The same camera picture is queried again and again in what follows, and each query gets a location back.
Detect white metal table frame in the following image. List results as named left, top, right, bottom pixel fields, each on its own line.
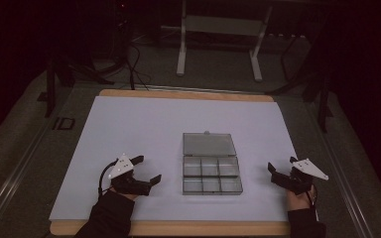
left=176, top=0, right=274, bottom=83

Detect black metal stand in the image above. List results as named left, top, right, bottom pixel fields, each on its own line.
left=37, top=49, right=116, bottom=119
left=265, top=59, right=334, bottom=134

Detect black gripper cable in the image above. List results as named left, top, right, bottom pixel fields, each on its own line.
left=306, top=184, right=320, bottom=223
left=97, top=159, right=119, bottom=196

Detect clear plastic compartment box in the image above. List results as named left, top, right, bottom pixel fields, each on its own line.
left=182, top=130, right=244, bottom=196

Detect metal floor rail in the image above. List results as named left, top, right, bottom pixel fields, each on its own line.
left=0, top=108, right=59, bottom=234
left=306, top=105, right=376, bottom=238

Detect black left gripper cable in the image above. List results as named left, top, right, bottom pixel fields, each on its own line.
left=97, top=159, right=119, bottom=196

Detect white table sheet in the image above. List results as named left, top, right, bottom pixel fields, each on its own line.
left=49, top=95, right=300, bottom=223

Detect black floor cables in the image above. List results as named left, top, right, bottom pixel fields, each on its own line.
left=120, top=16, right=154, bottom=91

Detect person's right hand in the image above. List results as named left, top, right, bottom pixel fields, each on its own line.
left=286, top=184, right=318, bottom=213

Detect black floor bracket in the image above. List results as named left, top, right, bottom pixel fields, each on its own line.
left=52, top=116, right=76, bottom=131

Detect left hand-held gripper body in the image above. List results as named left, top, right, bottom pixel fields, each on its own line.
left=107, top=153, right=153, bottom=197

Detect person's left hand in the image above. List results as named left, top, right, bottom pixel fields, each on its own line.
left=109, top=186, right=141, bottom=202

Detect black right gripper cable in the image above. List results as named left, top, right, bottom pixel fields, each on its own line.
left=306, top=184, right=320, bottom=223

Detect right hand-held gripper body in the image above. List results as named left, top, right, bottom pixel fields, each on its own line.
left=270, top=158, right=329, bottom=196

